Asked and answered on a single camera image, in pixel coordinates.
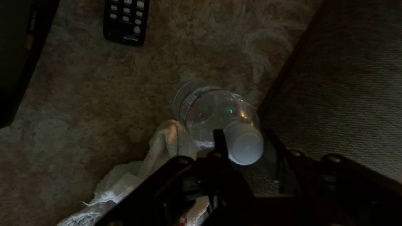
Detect black rectangular tray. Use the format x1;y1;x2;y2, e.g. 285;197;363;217
0;0;60;130

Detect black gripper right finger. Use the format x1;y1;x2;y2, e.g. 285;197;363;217
264;130;291;195

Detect grey-green sofa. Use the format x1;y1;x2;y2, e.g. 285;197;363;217
256;0;402;186

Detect crumpled white cloth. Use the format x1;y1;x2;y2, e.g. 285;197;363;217
55;118;219;226

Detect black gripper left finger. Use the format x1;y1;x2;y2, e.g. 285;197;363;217
211;128;231;163

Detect clear plastic water bottle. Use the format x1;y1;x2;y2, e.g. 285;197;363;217
171;79;266;169

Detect black remote control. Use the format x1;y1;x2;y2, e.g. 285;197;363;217
102;0;152;48

